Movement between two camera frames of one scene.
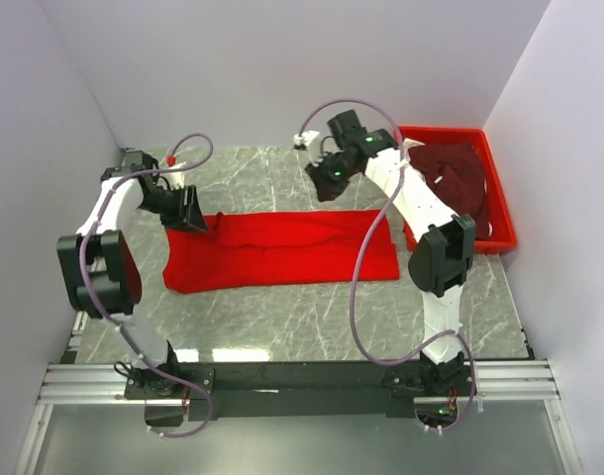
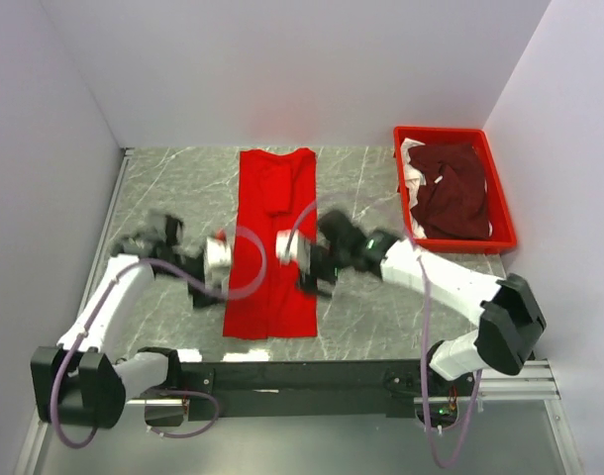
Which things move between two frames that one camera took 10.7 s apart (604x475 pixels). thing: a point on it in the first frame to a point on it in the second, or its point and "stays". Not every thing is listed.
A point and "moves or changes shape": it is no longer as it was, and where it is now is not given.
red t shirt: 252,250 moves or changes shape
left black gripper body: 184,207 to 198,276
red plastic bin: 501,226 stays
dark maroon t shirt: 454,173 stays
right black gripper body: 324,174 to 313,265
